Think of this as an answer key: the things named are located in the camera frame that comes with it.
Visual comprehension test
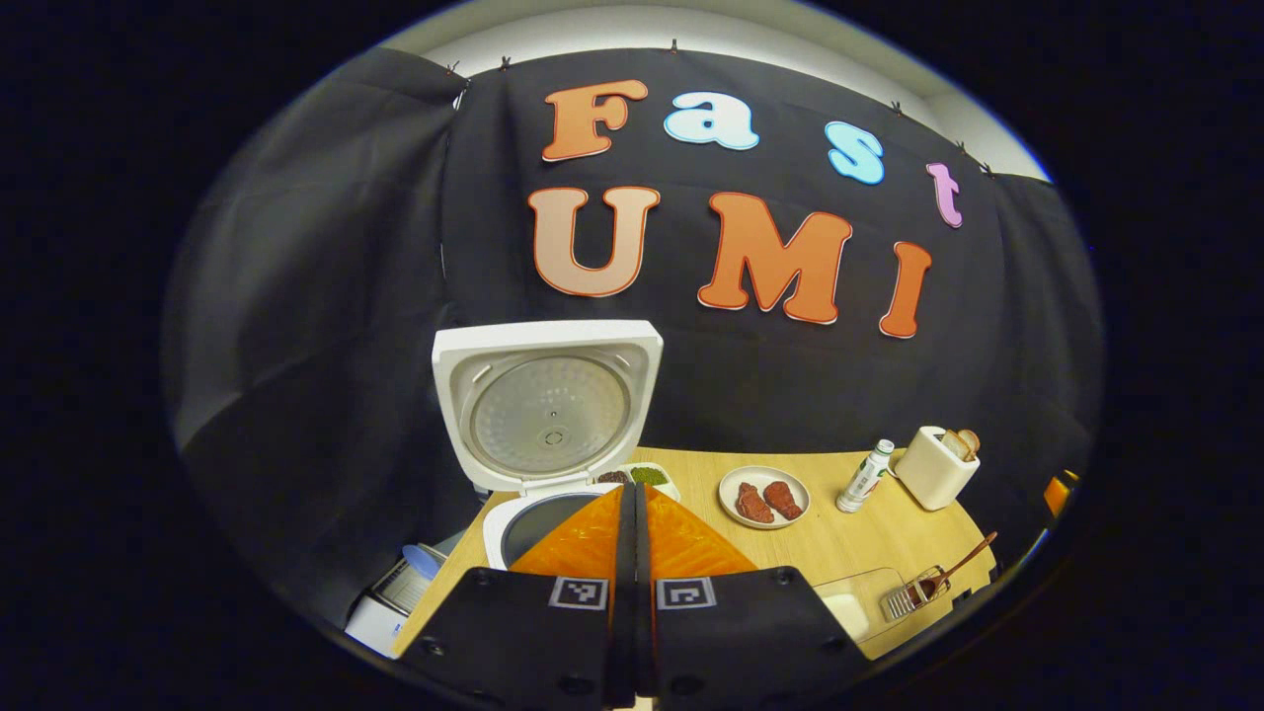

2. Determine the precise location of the clear box of rice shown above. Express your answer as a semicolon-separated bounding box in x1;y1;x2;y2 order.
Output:
810;568;909;645

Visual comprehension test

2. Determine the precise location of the cream toaster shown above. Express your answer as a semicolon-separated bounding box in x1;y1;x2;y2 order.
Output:
894;426;982;512

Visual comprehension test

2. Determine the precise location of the brown wooden spoon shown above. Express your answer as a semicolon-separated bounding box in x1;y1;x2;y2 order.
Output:
908;531;998;605

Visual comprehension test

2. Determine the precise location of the white box with blue part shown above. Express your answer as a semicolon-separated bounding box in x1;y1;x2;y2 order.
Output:
346;543;447;658

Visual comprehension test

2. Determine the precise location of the white divided bean dish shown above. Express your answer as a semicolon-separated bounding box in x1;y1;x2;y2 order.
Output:
592;462;682;503

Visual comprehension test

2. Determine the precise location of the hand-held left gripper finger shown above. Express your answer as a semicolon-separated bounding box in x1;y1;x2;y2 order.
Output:
632;482;875;708
395;484;638;710

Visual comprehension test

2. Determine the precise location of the white round plate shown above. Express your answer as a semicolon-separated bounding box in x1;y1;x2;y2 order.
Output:
718;465;812;530

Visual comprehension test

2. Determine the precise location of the white rice cooker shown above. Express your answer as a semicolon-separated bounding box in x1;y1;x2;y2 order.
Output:
432;319;665;574

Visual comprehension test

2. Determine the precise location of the metal wire chopstick holder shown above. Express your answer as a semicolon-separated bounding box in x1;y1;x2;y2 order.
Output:
879;565;954;623

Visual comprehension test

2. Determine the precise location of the white drink bottle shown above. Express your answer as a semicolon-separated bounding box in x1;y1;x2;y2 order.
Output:
835;439;896;514

